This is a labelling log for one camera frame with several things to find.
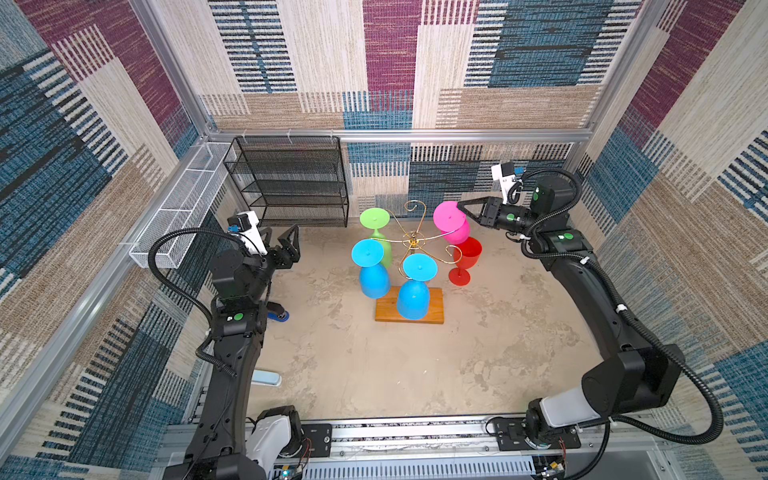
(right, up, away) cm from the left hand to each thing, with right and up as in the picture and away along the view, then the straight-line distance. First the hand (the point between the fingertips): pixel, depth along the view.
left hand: (284, 228), depth 70 cm
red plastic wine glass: (+48, -6, +23) cm, 54 cm away
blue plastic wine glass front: (+30, -15, 0) cm, 34 cm away
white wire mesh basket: (-42, +9, +29) cm, 52 cm away
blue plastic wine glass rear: (+21, -12, +5) cm, 25 cm away
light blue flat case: (-9, -39, +11) cm, 41 cm away
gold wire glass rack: (+30, -3, +3) cm, 30 cm away
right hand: (+41, +4, +1) cm, 42 cm away
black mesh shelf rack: (-10, +20, +40) cm, 45 cm away
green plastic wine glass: (+21, +3, +5) cm, 22 cm away
